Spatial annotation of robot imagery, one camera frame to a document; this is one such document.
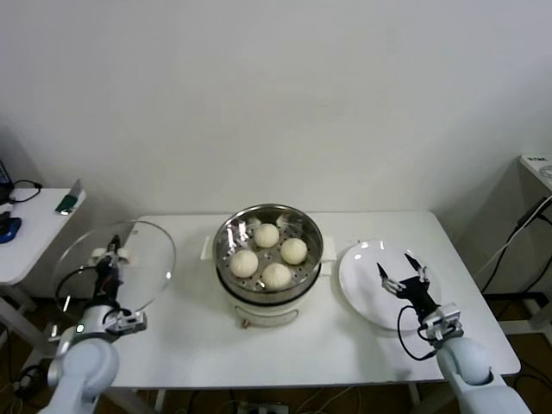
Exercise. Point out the round glass pot lid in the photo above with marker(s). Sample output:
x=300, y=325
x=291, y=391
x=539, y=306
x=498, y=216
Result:
x=127, y=256

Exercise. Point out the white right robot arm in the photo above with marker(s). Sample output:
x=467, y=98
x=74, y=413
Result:
x=468, y=360

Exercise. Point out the grey floor plug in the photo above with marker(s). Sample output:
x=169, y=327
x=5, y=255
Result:
x=28, y=380

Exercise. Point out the clear tape roll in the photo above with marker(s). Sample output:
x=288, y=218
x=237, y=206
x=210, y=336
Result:
x=547, y=171

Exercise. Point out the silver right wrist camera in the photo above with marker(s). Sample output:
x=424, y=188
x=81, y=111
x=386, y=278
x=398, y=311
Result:
x=446, y=319

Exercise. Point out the white work table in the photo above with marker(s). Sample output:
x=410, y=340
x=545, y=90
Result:
x=302, y=358

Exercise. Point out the white round plate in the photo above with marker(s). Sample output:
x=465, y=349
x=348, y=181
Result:
x=362, y=293

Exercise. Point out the black table foot bar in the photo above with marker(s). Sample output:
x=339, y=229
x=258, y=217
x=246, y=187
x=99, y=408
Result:
x=509, y=297

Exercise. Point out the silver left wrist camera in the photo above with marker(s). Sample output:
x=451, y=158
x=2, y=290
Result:
x=129, y=321

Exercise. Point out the white box black print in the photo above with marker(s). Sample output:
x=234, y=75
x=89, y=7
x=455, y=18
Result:
x=537, y=159

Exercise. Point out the stainless steel steamer basket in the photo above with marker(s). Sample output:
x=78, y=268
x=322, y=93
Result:
x=310, y=241

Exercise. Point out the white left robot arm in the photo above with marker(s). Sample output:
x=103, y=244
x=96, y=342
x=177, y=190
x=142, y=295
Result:
x=82, y=371

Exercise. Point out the white power strip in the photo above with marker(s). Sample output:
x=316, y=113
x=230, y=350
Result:
x=263, y=409

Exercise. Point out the blue small device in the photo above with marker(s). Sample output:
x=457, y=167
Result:
x=10, y=230

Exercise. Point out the laptop with blue screen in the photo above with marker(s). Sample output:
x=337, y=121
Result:
x=3, y=172

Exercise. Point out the white shelf table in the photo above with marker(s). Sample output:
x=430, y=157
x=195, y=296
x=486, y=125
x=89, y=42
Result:
x=531, y=177

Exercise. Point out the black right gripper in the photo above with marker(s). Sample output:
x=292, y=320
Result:
x=416, y=295

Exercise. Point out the cream electric cooking pot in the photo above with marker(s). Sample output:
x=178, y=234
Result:
x=263, y=312

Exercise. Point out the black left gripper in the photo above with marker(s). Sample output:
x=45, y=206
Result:
x=110, y=282

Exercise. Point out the white side table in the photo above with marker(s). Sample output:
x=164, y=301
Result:
x=39, y=233

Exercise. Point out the white steamed baozi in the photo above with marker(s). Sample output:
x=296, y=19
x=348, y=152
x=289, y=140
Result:
x=243, y=264
x=276, y=276
x=294, y=251
x=266, y=236

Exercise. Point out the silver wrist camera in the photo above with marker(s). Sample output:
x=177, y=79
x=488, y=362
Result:
x=129, y=321
x=446, y=319

